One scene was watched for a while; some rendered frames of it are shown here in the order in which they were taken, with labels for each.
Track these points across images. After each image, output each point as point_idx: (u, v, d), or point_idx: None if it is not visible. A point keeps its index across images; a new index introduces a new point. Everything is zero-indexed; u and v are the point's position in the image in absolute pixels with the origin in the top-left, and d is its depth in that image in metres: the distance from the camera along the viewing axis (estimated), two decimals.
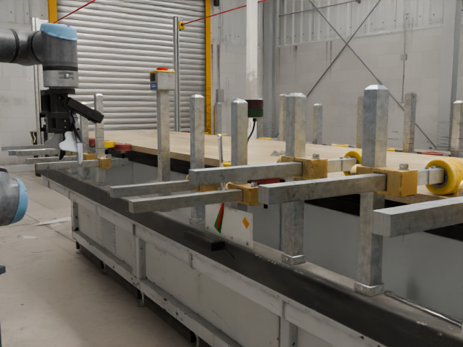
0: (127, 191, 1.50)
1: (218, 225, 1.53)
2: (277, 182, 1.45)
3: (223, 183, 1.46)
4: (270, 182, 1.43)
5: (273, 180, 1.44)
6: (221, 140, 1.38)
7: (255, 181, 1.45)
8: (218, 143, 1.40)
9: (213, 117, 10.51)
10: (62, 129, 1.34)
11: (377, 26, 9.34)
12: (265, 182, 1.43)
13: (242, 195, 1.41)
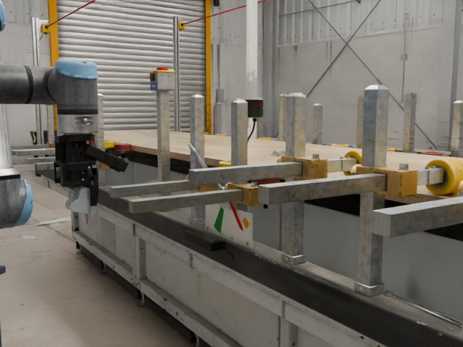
0: (127, 191, 1.50)
1: (240, 226, 1.43)
2: (277, 182, 1.45)
3: None
4: (270, 182, 1.43)
5: (273, 180, 1.44)
6: (191, 145, 1.53)
7: (255, 181, 1.45)
8: (192, 151, 1.53)
9: (213, 117, 10.51)
10: (79, 182, 1.15)
11: (377, 26, 9.34)
12: (265, 182, 1.43)
13: (242, 195, 1.41)
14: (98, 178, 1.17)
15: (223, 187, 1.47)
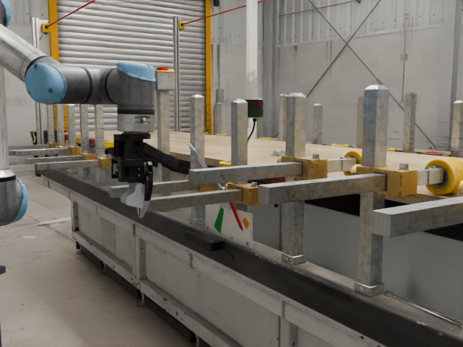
0: (127, 191, 1.50)
1: (240, 226, 1.43)
2: None
3: None
4: (281, 180, 1.45)
5: (284, 178, 1.46)
6: (191, 145, 1.53)
7: (266, 180, 1.47)
8: (192, 151, 1.53)
9: (213, 117, 10.51)
10: (136, 178, 1.22)
11: (377, 26, 9.34)
12: (276, 181, 1.45)
13: (242, 195, 1.41)
14: (152, 175, 1.24)
15: (223, 187, 1.47)
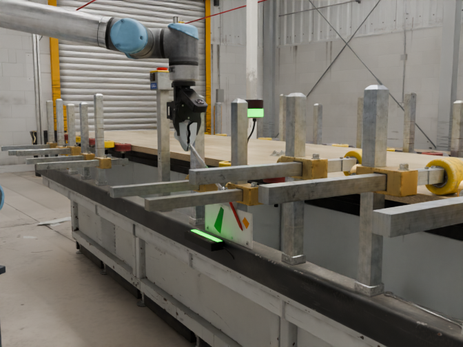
0: (127, 191, 1.50)
1: (240, 226, 1.43)
2: None
3: None
4: (281, 180, 1.45)
5: (284, 178, 1.46)
6: (191, 145, 1.53)
7: (266, 180, 1.47)
8: (192, 151, 1.53)
9: (213, 117, 10.51)
10: (172, 116, 1.55)
11: (377, 26, 9.34)
12: (276, 181, 1.45)
13: (242, 195, 1.41)
14: (178, 115, 1.52)
15: (223, 187, 1.47)
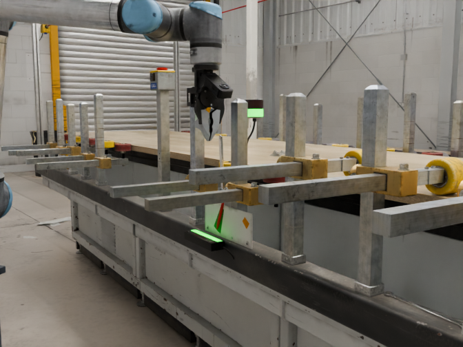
0: (127, 191, 1.50)
1: (217, 224, 1.53)
2: None
3: (223, 183, 1.46)
4: (281, 180, 1.45)
5: (284, 178, 1.46)
6: (222, 140, 1.38)
7: (266, 180, 1.47)
8: (219, 144, 1.39)
9: None
10: (193, 103, 1.44)
11: (377, 26, 9.34)
12: (276, 181, 1.45)
13: (242, 195, 1.41)
14: (200, 101, 1.40)
15: None
